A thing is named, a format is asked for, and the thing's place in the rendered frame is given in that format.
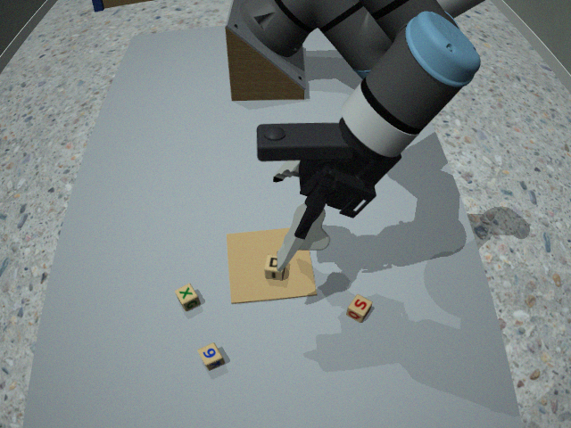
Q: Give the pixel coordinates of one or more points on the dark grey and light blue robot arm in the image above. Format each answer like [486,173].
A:
[424,64]

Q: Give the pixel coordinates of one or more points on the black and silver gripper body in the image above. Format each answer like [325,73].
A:
[351,181]

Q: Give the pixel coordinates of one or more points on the tan square mat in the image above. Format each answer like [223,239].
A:
[247,254]

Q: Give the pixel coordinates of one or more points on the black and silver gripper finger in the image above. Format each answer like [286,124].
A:
[288,169]
[307,223]

